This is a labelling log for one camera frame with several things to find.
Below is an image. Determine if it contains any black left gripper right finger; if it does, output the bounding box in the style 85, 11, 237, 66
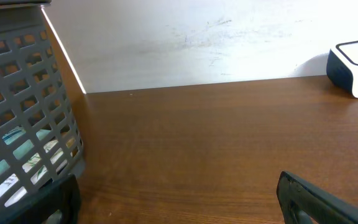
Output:
276, 171, 358, 224

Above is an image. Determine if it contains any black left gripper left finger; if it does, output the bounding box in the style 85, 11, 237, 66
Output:
0, 174, 81, 223

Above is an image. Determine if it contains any white barcode scanner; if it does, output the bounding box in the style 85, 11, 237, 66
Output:
326, 40, 358, 98

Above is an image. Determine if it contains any grey plastic mesh basket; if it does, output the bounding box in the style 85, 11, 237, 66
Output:
0, 1, 85, 212

